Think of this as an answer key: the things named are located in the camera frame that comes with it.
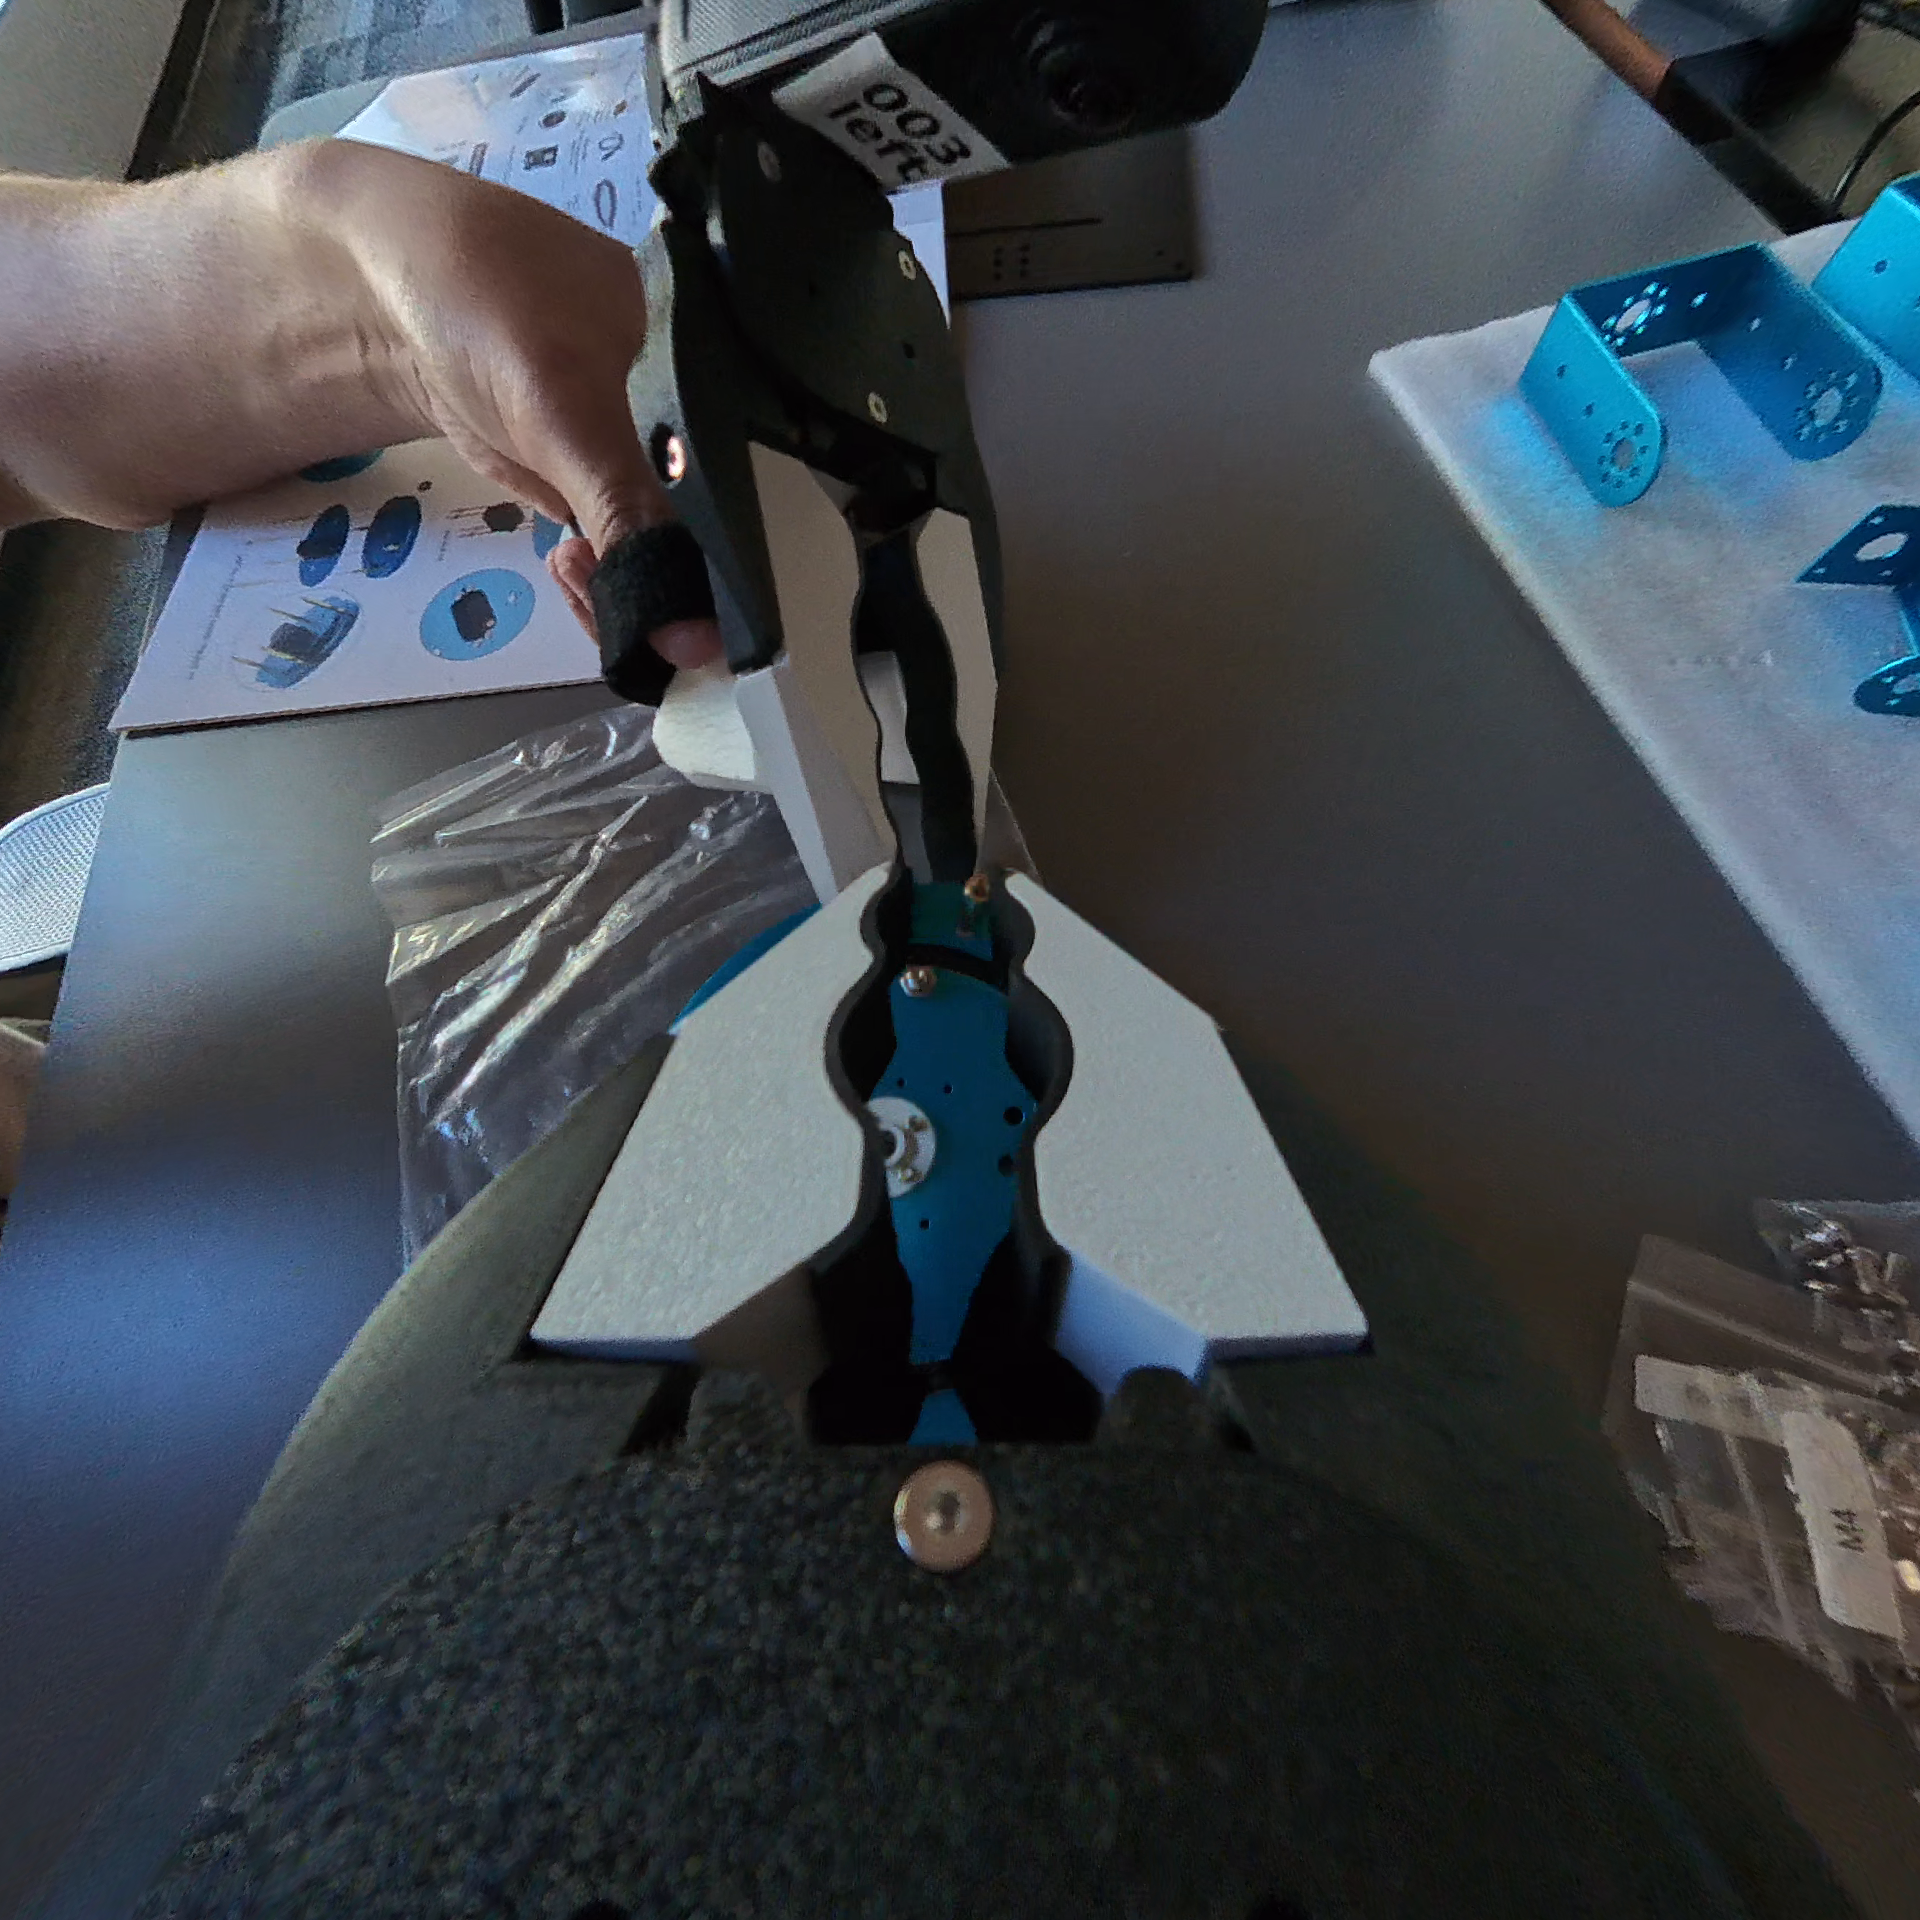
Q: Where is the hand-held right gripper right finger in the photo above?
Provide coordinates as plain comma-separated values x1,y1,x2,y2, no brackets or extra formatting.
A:
960,872,1374,1449

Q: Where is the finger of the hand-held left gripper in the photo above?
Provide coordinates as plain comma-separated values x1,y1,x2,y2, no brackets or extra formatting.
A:
739,448,909,906
855,498,1008,888

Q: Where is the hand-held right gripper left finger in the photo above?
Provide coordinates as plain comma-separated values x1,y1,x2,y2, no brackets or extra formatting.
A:
527,867,917,1449

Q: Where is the teal metal ring plate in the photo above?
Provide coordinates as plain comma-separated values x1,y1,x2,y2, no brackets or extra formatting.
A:
667,877,1037,1449

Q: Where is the blue turntable bearing assembly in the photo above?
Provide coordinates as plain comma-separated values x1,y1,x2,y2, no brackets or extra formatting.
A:
861,960,1051,1366

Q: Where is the person's left forearm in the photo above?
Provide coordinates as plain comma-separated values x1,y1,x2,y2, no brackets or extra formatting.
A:
0,166,302,530

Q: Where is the grey desk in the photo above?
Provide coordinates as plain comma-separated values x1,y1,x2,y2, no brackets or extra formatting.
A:
0,0,1920,1920

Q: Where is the person's left hand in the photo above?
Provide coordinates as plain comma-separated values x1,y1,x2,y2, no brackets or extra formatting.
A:
285,138,724,673

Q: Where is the black perforated metal plate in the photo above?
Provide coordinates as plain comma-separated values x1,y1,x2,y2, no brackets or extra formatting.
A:
936,129,1203,294

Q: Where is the clear plastic bag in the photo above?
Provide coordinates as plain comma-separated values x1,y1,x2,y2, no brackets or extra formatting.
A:
368,704,1037,1261

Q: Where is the pile of small hardware bags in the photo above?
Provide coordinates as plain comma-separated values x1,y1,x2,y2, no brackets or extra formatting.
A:
1603,1197,1920,1742

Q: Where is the assembly guide sheet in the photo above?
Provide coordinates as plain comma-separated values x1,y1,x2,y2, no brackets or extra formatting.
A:
110,30,952,736

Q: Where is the white foam tray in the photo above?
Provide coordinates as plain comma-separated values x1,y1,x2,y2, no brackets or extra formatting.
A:
1367,224,1920,1156

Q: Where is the white mesh chair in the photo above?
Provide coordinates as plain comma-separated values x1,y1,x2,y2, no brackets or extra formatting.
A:
0,792,110,977

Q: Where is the blue servo U bracket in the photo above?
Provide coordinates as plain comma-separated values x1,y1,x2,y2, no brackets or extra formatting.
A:
1812,171,1920,384
1517,243,1883,515

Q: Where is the brown handled tool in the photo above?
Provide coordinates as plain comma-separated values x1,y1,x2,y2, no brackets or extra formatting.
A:
1544,0,1683,98

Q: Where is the blue short servo bracket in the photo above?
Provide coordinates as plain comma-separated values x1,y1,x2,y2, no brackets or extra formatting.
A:
1797,502,1920,720

